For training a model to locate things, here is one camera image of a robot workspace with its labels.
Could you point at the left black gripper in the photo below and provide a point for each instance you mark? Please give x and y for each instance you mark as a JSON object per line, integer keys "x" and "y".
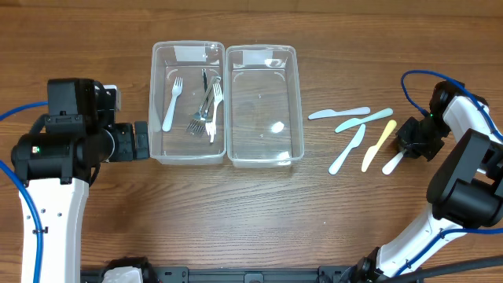
{"x": 141, "y": 140}

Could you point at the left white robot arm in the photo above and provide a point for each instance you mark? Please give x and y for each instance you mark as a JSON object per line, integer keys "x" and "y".
{"x": 57, "y": 161}

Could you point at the yellow plastic knife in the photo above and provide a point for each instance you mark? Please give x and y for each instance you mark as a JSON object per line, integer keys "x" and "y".
{"x": 374, "y": 149}

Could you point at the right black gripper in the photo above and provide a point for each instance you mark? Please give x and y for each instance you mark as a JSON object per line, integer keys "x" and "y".
{"x": 411, "y": 142}

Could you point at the black handled utensil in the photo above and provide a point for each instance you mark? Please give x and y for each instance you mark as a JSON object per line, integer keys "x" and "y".
{"x": 204, "y": 75}

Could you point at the light teal plastic knife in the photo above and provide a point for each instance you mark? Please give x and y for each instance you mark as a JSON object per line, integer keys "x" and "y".
{"x": 354, "y": 143}

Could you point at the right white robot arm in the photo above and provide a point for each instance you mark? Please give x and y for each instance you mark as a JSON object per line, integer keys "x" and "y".
{"x": 465, "y": 194}

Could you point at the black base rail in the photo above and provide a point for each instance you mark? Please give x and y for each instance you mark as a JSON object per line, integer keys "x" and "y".
{"x": 182, "y": 274}

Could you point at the metal fork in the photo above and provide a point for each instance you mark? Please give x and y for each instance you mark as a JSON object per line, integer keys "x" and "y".
{"x": 196, "y": 125}
{"x": 206, "y": 115}

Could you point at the white plastic fork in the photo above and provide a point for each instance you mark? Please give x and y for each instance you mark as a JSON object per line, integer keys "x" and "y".
{"x": 175, "y": 93}
{"x": 211, "y": 126}

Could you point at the pale blue plastic knife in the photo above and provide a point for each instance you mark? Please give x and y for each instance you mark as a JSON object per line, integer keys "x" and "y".
{"x": 328, "y": 113}

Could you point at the white plastic knife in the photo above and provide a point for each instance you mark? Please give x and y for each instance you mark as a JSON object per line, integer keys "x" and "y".
{"x": 393, "y": 163}

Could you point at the right clear plastic container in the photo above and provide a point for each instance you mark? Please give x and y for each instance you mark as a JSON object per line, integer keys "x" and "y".
{"x": 263, "y": 108}

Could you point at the clear plastic container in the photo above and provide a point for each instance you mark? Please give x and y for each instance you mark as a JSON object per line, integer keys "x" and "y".
{"x": 263, "y": 108}
{"x": 184, "y": 59}

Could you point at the left clear plastic container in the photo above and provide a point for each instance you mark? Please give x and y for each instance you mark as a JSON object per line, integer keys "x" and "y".
{"x": 184, "y": 59}

